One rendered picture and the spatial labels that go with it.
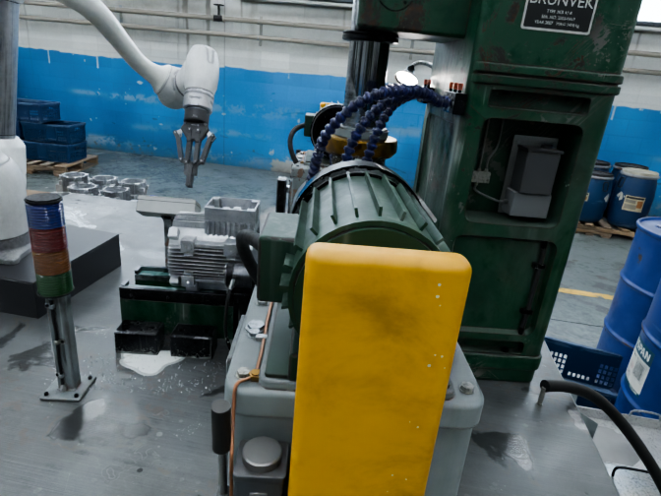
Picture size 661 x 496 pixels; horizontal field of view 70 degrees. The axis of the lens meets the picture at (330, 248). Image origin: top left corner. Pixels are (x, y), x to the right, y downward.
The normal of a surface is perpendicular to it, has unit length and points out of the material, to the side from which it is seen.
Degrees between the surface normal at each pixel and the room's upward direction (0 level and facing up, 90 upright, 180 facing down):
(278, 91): 90
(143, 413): 0
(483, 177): 90
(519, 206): 90
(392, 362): 90
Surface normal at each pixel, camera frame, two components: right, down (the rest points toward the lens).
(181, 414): 0.09, -0.93
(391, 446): 0.01, 0.36
